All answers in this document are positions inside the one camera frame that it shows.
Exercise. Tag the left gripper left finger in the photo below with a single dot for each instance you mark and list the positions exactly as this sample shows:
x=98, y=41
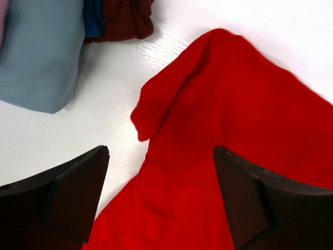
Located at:
x=54, y=209

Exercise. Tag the maroon folded t shirt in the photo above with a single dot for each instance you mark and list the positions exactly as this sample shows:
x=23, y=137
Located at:
x=124, y=20

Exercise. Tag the red t shirt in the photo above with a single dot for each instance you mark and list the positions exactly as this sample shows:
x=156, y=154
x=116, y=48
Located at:
x=219, y=91

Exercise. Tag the blue folded t shirt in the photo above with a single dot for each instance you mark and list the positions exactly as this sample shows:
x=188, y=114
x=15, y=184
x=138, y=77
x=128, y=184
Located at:
x=93, y=18

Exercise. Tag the grey-blue folded t shirt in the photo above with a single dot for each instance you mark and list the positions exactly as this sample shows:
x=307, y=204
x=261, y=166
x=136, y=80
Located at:
x=40, y=54

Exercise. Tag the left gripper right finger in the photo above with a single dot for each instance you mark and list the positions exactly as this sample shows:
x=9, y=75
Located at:
x=268, y=211

